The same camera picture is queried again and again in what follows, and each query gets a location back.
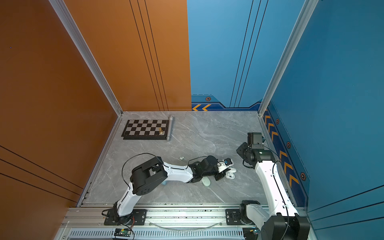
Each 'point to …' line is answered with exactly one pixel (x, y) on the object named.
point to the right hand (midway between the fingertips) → (239, 150)
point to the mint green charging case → (206, 181)
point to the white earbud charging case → (230, 174)
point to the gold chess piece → (161, 131)
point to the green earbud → (181, 158)
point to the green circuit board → (121, 232)
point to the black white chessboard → (145, 129)
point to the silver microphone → (170, 127)
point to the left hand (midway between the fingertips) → (230, 167)
